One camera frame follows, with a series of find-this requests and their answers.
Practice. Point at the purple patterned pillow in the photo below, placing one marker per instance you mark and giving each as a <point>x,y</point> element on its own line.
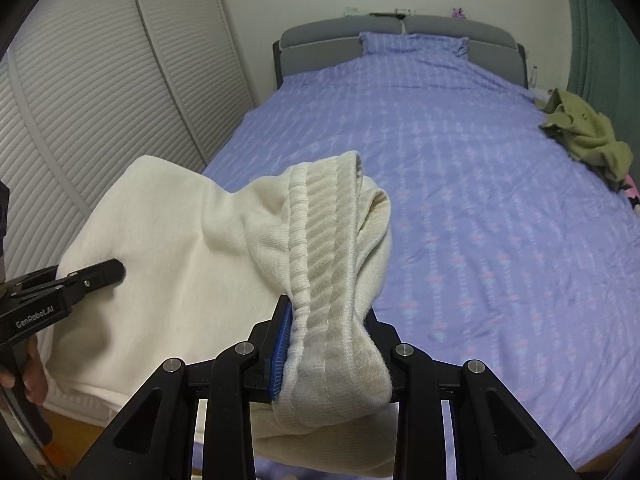
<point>415,45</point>

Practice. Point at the purple patterned bed cover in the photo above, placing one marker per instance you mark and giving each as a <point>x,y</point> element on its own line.
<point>475,235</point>

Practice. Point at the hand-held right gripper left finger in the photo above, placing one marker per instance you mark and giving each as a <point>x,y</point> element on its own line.
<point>281,350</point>

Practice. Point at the small dark item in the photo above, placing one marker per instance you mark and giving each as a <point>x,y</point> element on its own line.
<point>386,13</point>

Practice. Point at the grey padded headboard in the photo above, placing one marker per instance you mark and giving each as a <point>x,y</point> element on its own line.
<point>320,47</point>

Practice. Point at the person's left hand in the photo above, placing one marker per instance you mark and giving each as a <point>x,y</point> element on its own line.
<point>37,375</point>

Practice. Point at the small purple toy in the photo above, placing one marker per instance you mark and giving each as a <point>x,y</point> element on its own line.
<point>458,12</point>

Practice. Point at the olive green garment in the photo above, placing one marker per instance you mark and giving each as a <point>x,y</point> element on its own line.
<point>585,130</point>

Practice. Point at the cream knit pants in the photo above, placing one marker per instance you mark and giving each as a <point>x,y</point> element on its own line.
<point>175,260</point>

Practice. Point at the white louvered wardrobe door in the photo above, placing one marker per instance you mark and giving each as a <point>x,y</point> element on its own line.
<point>100,85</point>
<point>35,170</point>
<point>200,60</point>

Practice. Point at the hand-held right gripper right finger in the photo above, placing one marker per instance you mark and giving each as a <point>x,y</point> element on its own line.
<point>382,337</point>

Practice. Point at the pink garment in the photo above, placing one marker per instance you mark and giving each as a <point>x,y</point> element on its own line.
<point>632,192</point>

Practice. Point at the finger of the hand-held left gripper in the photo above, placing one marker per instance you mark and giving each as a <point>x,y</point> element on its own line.
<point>32,280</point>
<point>102,272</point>

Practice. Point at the green curtain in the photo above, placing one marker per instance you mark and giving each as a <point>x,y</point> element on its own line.
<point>605,35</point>

